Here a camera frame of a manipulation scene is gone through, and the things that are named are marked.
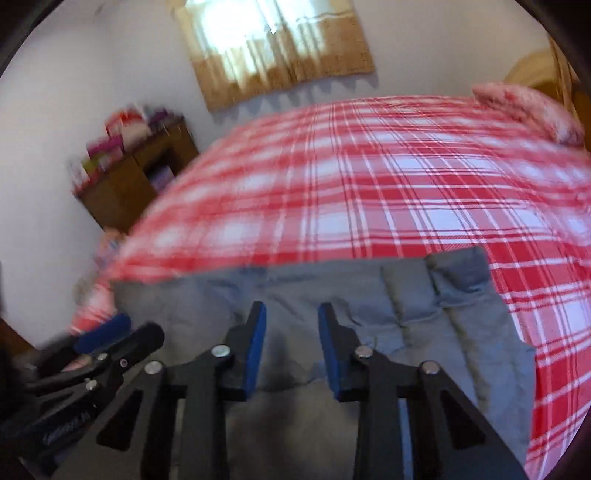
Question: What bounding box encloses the grey padded jacket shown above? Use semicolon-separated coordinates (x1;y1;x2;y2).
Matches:
112;247;535;479

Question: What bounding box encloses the pile of clothes on cabinet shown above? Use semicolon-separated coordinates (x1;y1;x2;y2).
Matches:
66;104;184;197

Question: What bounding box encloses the brown wooden cabinet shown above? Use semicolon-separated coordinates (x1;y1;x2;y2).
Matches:
75;117;198;232

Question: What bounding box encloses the red plaid bed sheet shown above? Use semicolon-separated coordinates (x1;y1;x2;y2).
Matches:
72;96;590;479

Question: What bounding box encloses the beige curtain far window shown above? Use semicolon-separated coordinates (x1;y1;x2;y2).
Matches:
167;0;375;112

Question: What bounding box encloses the pink floral pillow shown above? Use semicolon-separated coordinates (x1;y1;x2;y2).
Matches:
472;82;585;148

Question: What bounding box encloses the beige lace curtain near headboard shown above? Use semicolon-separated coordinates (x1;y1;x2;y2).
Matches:
548;35;585;119

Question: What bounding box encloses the wooden headboard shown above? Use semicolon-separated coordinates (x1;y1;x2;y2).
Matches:
505;47;590;151

